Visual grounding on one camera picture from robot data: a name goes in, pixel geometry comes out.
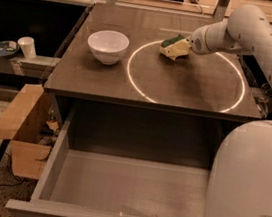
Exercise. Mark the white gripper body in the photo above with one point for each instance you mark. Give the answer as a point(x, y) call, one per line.
point(197, 40)

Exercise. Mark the green and yellow sponge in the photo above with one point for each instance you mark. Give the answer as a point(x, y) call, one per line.
point(169, 42)

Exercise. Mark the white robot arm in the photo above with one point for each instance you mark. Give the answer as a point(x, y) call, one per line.
point(240, 183)

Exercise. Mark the grey open top drawer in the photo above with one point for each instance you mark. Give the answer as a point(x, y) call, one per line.
point(119, 161)

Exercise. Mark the white ceramic bowl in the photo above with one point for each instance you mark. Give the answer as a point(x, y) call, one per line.
point(108, 46)

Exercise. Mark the white paper cup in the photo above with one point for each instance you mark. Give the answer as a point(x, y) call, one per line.
point(27, 45)

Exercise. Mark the cardboard box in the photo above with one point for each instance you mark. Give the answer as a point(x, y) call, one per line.
point(21, 123)

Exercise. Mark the dark blue plate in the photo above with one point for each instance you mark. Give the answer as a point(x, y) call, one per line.
point(8, 49)

